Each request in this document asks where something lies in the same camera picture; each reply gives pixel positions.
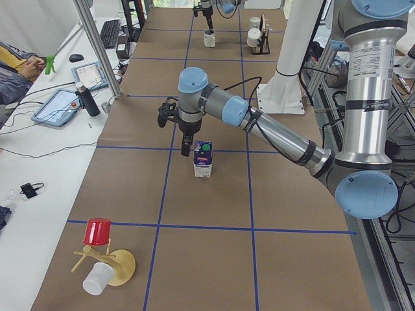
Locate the seated person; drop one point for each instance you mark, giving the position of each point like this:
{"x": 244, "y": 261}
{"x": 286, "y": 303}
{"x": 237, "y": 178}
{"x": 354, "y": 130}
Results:
{"x": 19, "y": 69}

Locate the black water bottle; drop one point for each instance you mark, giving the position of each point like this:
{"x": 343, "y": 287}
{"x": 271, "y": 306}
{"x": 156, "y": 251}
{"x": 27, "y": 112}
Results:
{"x": 86, "y": 99}

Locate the blue teach pendant far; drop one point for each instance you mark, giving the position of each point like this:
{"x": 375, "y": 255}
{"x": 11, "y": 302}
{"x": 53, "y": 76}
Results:
{"x": 91, "y": 75}

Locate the white mug on rack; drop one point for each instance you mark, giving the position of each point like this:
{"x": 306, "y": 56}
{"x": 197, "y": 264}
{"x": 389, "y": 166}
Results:
{"x": 253, "y": 37}
{"x": 254, "y": 22}

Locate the white plastic cup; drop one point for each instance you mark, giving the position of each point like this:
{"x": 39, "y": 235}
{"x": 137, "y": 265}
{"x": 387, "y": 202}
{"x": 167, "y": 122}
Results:
{"x": 98, "y": 278}

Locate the blue teach pendant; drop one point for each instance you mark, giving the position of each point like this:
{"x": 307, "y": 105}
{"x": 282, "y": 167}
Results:
{"x": 58, "y": 110}
{"x": 91, "y": 75}

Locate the aluminium frame post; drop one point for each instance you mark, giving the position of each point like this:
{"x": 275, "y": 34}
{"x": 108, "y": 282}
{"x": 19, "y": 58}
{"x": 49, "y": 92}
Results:
{"x": 95, "y": 40}

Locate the small black adapter device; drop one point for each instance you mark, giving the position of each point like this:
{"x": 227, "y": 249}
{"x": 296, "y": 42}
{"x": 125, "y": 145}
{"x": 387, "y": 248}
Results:
{"x": 31, "y": 190}

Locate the black computer mouse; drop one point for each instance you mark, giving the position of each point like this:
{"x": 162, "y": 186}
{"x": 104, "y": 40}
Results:
{"x": 76, "y": 58}

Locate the green clamp tool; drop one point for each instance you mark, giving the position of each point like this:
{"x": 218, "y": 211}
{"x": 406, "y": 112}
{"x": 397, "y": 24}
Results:
{"x": 49, "y": 67}

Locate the black power box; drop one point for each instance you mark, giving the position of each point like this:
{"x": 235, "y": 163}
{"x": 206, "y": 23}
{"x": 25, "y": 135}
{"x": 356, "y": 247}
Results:
{"x": 124, "y": 48}

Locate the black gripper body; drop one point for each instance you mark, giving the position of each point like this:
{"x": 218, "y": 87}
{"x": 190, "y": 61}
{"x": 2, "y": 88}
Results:
{"x": 189, "y": 128}
{"x": 206, "y": 11}

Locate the white mug dark interior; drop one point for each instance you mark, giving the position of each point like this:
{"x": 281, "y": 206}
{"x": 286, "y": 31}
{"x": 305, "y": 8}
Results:
{"x": 209, "y": 38}

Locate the black wire mug rack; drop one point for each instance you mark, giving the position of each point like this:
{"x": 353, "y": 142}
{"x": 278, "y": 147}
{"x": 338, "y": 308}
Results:
{"x": 263, "y": 45}

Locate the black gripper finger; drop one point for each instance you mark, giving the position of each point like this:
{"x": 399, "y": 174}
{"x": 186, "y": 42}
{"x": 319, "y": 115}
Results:
{"x": 210, "y": 24}
{"x": 187, "y": 142}

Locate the red plastic cup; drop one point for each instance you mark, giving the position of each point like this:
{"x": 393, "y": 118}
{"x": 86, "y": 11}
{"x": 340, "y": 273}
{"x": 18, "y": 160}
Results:
{"x": 97, "y": 232}

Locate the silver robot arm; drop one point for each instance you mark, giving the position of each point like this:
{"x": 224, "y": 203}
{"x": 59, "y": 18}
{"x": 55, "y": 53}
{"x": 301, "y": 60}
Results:
{"x": 226, "y": 9}
{"x": 359, "y": 175}

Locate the black keyboard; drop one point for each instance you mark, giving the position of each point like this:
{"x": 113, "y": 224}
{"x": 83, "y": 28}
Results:
{"x": 109, "y": 33}

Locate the wooden cup tree stand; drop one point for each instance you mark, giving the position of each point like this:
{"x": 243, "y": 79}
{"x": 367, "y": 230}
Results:
{"x": 121, "y": 261}

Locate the blue white milk carton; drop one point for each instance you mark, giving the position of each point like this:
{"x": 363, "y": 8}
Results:
{"x": 203, "y": 158}

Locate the blue teach pendant near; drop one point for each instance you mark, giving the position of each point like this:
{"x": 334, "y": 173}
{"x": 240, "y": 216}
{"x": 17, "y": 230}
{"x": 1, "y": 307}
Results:
{"x": 58, "y": 110}

